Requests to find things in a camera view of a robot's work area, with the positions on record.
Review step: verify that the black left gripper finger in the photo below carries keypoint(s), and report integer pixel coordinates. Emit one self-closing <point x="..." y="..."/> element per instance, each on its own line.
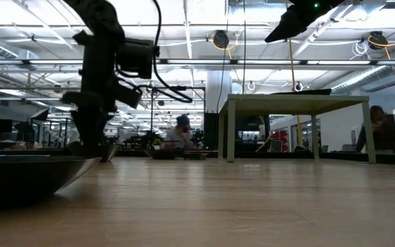
<point x="93" y="130"/>

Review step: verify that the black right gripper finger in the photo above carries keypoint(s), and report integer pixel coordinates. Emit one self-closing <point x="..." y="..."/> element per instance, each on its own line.
<point x="290" y="25"/>

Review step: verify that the black wavy square mini plate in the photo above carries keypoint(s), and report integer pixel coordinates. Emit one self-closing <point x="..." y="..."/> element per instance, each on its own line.
<point x="112" y="152"/>

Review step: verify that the black small square mini plate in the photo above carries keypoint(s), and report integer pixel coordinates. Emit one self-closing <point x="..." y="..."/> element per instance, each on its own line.
<point x="195" y="156"/>

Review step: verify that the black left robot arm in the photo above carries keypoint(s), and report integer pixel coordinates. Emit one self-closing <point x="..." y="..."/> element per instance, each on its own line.
<point x="98" y="17"/>

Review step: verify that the small potted green plant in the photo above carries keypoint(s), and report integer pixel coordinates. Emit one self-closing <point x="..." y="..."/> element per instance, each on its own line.
<point x="157" y="142"/>

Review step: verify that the green-legged table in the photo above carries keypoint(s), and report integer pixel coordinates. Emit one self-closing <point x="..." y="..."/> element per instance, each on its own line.
<point x="286" y="104"/>

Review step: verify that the person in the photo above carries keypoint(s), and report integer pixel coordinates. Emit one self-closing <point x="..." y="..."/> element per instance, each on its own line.
<point x="384" y="133"/>
<point x="178" y="137"/>

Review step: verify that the red tool cabinet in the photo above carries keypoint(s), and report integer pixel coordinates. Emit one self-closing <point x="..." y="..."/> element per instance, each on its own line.
<point x="281" y="137"/>

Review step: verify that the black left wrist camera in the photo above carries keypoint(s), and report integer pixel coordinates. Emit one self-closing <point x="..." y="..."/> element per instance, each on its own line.
<point x="135" y="58"/>

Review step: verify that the black frame gantry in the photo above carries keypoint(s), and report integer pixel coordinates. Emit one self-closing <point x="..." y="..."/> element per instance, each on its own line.
<point x="197" y="88"/>

